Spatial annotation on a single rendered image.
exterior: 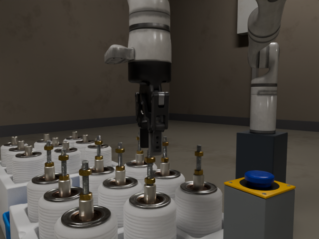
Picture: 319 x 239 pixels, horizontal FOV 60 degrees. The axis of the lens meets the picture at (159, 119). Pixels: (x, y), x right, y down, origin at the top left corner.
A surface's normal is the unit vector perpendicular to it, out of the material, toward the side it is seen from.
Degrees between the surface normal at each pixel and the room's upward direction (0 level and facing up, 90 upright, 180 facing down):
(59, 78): 90
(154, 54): 91
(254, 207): 90
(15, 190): 90
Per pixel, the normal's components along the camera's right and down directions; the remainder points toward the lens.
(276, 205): 0.57, 0.07
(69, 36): 0.74, 0.06
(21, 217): 0.00, -1.00
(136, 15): -0.59, 0.07
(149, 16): 0.04, 0.09
